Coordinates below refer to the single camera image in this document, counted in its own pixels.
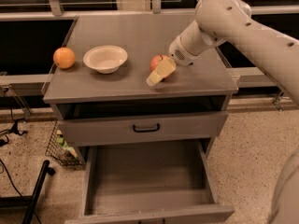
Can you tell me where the black wire basket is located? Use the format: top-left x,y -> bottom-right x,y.
45,123 -> 84,168

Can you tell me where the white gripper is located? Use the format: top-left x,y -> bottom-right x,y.
147,35 -> 198,86

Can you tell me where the grey top drawer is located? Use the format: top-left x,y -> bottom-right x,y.
58,111 -> 228,147

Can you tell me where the metal window railing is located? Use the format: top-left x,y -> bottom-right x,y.
0,0 -> 299,21

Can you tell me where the black drawer handle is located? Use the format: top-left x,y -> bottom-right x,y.
132,123 -> 161,133

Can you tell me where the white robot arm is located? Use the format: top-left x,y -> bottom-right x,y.
147,0 -> 299,224

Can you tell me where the black floor cable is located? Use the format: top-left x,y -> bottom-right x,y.
0,107 -> 29,147

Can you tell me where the white bowl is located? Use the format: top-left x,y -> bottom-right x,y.
83,45 -> 128,74

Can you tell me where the open grey middle drawer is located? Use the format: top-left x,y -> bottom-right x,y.
65,140 -> 235,224

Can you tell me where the black stand leg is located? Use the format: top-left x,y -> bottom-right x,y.
0,160 -> 55,224

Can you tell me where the orange fruit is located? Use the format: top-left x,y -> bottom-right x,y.
53,48 -> 76,69

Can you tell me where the grey drawer cabinet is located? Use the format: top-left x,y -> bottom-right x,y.
41,13 -> 239,224

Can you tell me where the red apple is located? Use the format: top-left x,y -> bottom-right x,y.
149,55 -> 176,79

